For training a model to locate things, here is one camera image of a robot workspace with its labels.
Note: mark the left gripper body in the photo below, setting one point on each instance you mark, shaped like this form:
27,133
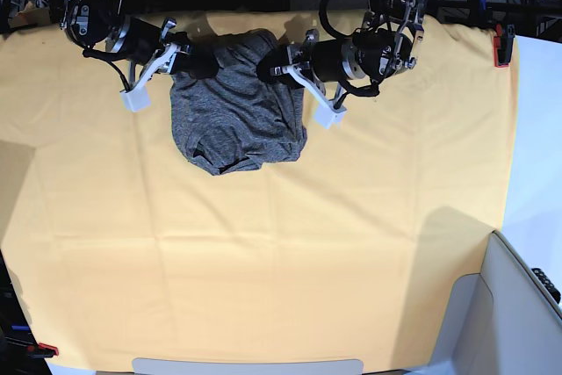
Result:
328,61

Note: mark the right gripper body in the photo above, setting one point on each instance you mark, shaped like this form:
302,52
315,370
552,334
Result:
138,42

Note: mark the grey long-sleeve shirt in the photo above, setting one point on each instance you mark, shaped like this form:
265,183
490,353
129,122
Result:
238,120

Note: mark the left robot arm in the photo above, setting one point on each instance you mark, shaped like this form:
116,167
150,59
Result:
382,46

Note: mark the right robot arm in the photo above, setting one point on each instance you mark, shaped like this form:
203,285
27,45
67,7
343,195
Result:
105,32

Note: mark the red-black clamp right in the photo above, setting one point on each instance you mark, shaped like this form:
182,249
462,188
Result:
503,45

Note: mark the red-black clamp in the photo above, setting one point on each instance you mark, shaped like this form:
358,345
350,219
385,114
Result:
503,45
41,351

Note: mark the yellow table cloth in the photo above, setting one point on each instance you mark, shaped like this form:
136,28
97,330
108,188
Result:
119,248

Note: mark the white plastic bin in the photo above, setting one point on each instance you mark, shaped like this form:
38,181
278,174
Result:
501,320

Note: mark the red-black clamp left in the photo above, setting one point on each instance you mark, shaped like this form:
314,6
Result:
41,351

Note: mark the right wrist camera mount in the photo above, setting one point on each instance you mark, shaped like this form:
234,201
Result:
135,98

